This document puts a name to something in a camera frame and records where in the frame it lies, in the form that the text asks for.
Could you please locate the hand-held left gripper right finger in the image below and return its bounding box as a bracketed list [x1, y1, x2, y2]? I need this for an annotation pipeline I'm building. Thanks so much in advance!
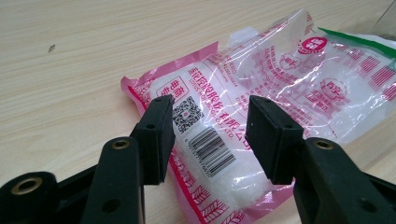
[245, 94, 396, 224]

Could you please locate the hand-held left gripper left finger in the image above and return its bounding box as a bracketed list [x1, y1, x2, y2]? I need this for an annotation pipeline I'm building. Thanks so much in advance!
[79, 94, 177, 224]

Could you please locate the pink printed clear plastic bag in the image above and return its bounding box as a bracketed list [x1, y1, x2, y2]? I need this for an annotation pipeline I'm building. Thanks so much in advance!
[120, 8, 396, 224]

